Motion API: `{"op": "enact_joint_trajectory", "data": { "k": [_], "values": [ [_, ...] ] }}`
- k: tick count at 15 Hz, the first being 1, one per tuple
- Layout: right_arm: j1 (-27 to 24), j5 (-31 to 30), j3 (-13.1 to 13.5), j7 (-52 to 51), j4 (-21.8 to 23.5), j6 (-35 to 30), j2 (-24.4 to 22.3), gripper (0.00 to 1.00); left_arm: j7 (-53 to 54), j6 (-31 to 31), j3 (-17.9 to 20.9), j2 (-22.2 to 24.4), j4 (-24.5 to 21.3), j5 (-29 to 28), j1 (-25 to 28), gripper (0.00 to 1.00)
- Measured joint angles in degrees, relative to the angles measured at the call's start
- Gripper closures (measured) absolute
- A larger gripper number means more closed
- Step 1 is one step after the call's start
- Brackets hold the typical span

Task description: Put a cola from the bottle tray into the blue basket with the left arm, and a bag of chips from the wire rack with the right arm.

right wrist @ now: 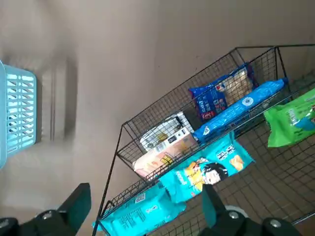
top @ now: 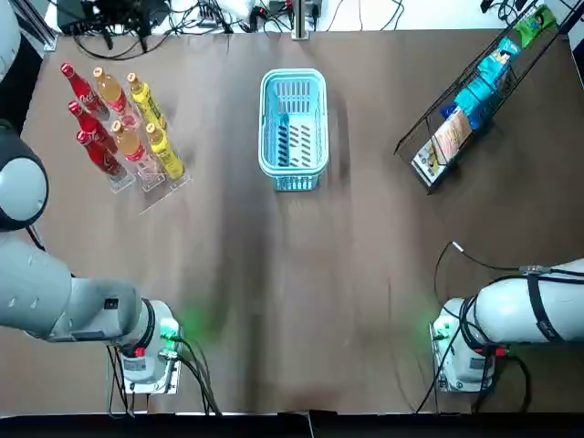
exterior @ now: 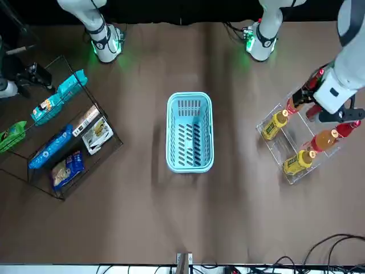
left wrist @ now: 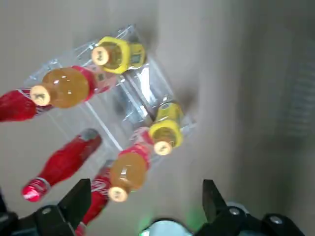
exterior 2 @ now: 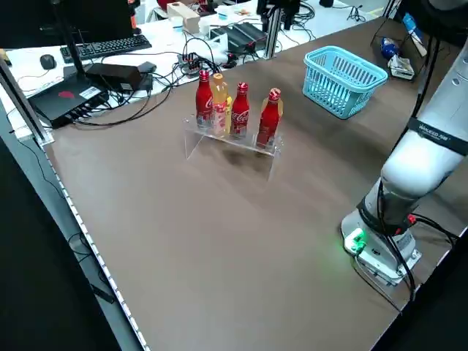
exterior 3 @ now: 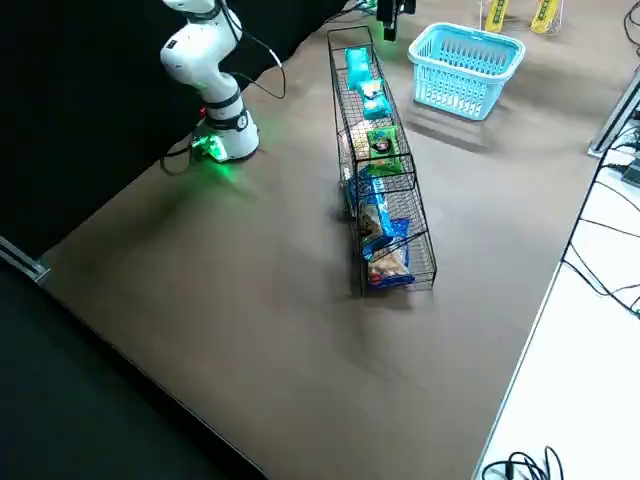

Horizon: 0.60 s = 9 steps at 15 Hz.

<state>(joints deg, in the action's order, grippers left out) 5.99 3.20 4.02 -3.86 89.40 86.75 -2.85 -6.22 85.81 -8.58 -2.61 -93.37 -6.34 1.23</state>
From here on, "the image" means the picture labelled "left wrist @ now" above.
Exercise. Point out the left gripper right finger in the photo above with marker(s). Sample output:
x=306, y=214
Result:
x=221, y=221

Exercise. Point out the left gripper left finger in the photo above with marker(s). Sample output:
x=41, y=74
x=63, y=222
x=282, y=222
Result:
x=61, y=218

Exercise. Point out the red cola bottle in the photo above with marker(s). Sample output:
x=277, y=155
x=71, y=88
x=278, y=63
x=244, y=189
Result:
x=97, y=189
x=14, y=105
x=64, y=162

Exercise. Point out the orange tea bottle red label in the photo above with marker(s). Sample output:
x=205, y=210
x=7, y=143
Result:
x=128, y=172
x=66, y=88

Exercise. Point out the yellow label tea bottle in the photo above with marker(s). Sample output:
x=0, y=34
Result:
x=118, y=49
x=167, y=130

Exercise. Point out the clear acrylic bottle tray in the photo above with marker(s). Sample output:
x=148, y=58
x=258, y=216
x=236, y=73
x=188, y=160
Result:
x=137, y=98

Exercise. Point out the light blue plastic basket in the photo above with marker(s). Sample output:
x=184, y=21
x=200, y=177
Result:
x=302, y=103

